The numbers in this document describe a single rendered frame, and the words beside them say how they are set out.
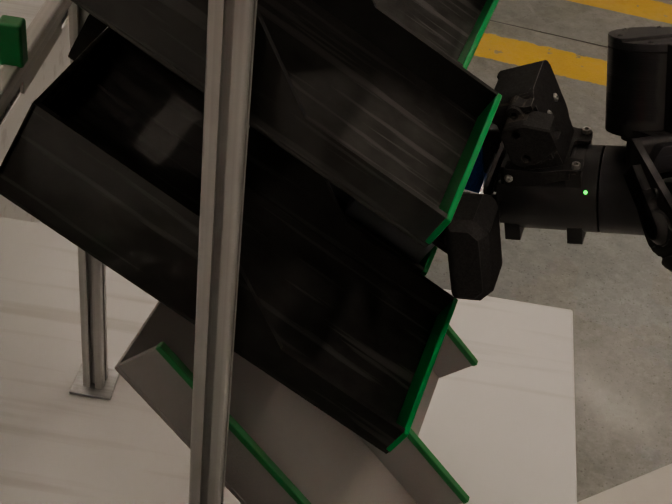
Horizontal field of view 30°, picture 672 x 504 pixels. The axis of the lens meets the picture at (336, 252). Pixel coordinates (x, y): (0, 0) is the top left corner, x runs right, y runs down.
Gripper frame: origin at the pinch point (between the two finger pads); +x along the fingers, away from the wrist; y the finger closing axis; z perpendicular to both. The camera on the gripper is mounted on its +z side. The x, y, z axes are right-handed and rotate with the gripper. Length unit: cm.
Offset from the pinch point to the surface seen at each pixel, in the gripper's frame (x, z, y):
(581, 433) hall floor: 8, -128, -106
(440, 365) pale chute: 3.1, -24.8, -8.6
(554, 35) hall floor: 39, -121, -259
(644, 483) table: -13.2, -44.1, -16.2
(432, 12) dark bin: -1.0, 11.0, -2.9
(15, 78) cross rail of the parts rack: 23.6, 11.7, 8.5
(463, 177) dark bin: -7.1, 10.3, 15.0
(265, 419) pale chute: 9.4, -12.5, 12.2
